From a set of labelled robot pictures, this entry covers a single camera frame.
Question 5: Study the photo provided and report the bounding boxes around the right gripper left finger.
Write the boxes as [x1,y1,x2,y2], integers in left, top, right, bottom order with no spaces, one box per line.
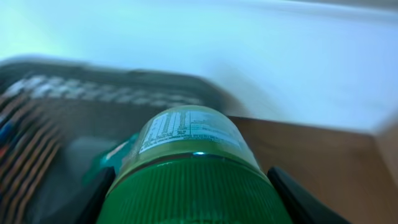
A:
[74,167,116,224]

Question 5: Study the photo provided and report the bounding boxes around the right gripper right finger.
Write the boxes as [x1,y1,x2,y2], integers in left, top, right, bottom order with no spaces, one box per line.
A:
[267,167,349,224]

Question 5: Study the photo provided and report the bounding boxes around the green lid jar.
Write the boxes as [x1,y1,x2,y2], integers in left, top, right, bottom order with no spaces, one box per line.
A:
[97,105,292,224]

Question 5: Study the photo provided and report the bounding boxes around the grey plastic basket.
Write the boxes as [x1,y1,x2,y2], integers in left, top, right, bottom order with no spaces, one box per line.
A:
[0,55,249,224]

